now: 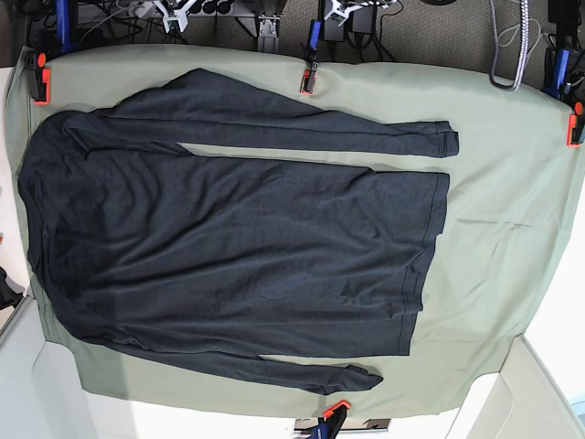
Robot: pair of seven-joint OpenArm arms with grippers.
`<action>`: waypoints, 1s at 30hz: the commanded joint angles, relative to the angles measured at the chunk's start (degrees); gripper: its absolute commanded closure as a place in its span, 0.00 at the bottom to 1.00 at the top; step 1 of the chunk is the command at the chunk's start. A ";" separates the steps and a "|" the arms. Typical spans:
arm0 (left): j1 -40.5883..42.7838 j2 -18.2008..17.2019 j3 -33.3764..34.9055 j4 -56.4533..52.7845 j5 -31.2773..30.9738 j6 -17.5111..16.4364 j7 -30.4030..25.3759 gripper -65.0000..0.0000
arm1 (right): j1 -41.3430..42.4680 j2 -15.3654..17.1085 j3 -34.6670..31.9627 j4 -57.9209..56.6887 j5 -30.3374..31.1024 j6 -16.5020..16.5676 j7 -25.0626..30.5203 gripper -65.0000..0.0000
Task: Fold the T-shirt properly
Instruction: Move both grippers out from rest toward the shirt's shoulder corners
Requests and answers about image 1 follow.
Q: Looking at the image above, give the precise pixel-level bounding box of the dark long-sleeve T-shirt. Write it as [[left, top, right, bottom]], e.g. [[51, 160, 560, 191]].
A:
[[17, 70, 459, 395]]

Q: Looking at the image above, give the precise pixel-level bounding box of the orange black clamp top middle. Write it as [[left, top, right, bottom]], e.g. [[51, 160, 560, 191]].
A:
[[300, 61, 318, 95]]

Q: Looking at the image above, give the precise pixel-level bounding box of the orange black clamp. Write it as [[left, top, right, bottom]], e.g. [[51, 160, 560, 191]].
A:
[[25, 51, 51, 105], [567, 102, 585, 148], [322, 400, 352, 439], [300, 61, 318, 95]]

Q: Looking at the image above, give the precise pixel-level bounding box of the black power adapter left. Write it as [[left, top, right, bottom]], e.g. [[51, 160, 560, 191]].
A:
[[323, 19, 344, 42]]

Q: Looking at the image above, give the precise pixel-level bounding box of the black power adapter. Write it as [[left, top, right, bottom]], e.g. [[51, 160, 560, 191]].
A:
[[349, 7, 377, 34], [323, 19, 344, 42]]

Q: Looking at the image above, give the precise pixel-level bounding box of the orange black clamp bottom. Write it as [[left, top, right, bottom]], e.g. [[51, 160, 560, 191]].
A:
[[322, 400, 352, 439]]

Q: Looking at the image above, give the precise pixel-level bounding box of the black power adapter right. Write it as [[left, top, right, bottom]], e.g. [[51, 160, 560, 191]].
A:
[[349, 7, 377, 34]]

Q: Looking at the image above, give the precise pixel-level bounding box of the green table cloth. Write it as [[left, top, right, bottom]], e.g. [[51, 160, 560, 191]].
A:
[[1, 46, 584, 418]]

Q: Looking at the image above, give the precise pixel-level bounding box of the white power strip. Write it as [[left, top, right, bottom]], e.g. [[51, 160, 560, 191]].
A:
[[115, 0, 157, 19]]

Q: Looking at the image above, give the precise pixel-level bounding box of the orange black clamp top left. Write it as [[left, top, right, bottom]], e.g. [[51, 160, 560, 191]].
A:
[[25, 51, 51, 105]]

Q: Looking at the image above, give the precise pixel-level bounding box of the black object left edge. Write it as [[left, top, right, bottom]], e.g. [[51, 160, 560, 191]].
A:
[[0, 268, 24, 310]]

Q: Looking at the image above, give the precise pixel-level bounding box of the orange black clamp right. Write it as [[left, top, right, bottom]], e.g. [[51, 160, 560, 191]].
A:
[[567, 102, 585, 148]]

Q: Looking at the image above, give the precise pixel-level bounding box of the blue clamp handle top middle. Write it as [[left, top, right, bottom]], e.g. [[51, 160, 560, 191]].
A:
[[307, 19, 321, 50]]

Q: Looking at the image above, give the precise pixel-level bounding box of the blue clamp handle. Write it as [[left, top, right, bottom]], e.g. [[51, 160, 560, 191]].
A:
[[550, 48, 570, 99], [55, 0, 73, 54], [307, 19, 321, 50]]

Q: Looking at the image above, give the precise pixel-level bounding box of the grey metal table bracket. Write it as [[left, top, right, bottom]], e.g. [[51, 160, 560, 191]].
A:
[[256, 16, 280, 54]]

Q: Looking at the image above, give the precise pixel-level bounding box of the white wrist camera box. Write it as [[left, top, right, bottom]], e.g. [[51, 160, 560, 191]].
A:
[[154, 0, 195, 33], [324, 0, 369, 26]]

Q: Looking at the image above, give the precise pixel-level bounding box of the blue clamp handle top left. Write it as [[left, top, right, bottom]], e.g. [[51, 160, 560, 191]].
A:
[[55, 0, 73, 54]]

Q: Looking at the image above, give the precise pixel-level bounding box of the blue clamp handle top right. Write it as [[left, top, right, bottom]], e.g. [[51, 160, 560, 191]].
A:
[[550, 48, 570, 99]]

